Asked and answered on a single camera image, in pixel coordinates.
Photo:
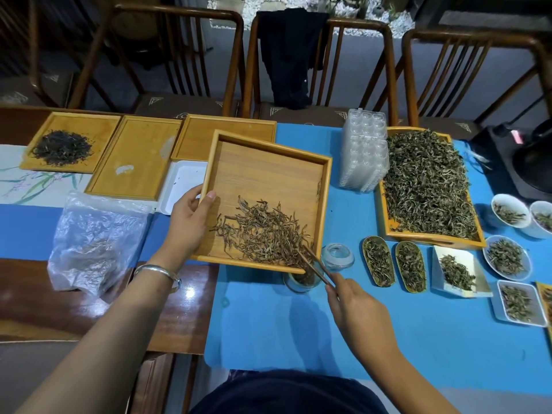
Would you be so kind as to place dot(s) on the person's right forearm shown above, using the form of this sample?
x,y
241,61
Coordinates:
x,y
401,379

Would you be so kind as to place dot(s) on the white rectangular dish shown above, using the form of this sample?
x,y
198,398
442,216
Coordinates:
x,y
517,302

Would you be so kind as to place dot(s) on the clear glass lid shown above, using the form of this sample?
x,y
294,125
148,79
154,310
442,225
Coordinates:
x,y
338,256

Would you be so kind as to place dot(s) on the wooden chair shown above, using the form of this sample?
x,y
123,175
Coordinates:
x,y
30,51
388,73
431,73
233,64

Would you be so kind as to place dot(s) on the person's left hand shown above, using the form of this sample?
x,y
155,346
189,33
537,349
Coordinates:
x,y
183,228

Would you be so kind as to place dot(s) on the small pink object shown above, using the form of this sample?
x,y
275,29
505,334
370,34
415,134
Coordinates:
x,y
516,137

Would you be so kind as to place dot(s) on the pile of dark tea leaves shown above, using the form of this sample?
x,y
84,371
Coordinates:
x,y
62,147

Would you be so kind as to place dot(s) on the blue table cloth strip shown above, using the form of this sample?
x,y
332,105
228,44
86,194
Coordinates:
x,y
30,232

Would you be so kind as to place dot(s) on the bed of white pebbles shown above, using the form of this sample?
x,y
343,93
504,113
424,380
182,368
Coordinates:
x,y
267,6

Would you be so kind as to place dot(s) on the white square dish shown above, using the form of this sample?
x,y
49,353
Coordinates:
x,y
457,271

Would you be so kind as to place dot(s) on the person's right thumb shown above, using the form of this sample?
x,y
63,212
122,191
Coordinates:
x,y
332,297

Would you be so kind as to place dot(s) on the person's dark shirt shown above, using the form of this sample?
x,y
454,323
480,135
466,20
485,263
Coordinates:
x,y
284,394

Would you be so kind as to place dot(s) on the black garment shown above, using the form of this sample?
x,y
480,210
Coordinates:
x,y
289,55

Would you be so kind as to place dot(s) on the oval bamboo tea scoop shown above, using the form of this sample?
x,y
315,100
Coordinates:
x,y
412,267
379,260

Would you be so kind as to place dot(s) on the square wooden tray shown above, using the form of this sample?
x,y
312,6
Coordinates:
x,y
267,172

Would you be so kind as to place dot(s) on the black pot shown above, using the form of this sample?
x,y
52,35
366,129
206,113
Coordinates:
x,y
534,168

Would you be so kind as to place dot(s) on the stack of clear plastic trays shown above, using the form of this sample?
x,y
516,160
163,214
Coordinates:
x,y
364,150

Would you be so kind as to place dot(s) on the person's left thumb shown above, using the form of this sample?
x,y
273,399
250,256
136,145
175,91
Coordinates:
x,y
205,202

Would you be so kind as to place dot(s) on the blue table mat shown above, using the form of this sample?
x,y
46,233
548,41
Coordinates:
x,y
302,331

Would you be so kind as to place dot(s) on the person's left forearm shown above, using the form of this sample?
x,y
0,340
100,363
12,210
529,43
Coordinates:
x,y
103,340

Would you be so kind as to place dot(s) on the wooden tweezers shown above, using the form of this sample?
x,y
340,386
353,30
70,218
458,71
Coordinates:
x,y
317,265

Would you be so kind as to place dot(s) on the person's right hand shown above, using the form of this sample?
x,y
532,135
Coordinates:
x,y
360,312

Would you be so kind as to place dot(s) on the white tea cup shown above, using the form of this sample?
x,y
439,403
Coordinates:
x,y
511,211
542,219

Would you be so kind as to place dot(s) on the white plastic tray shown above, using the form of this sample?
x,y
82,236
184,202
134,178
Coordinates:
x,y
183,185

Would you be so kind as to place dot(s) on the narrow wooden tea holder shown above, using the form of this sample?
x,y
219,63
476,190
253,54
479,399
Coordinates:
x,y
547,303

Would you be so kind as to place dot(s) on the clear plastic bag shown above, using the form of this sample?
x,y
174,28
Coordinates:
x,y
99,241

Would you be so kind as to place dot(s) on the large wooden tray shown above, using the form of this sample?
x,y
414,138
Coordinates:
x,y
431,242

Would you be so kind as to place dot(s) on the white round dish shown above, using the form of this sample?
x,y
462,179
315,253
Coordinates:
x,y
506,257

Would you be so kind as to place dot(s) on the white floral table runner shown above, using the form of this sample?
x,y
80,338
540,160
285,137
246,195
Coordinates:
x,y
39,185

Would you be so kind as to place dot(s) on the pile of brown tea leaves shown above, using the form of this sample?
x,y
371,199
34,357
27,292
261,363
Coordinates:
x,y
267,232

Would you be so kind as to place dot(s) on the large pile of green tea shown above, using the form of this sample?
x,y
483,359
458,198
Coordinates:
x,y
427,185

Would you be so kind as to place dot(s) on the small glass jar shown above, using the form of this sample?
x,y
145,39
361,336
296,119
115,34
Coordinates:
x,y
297,283

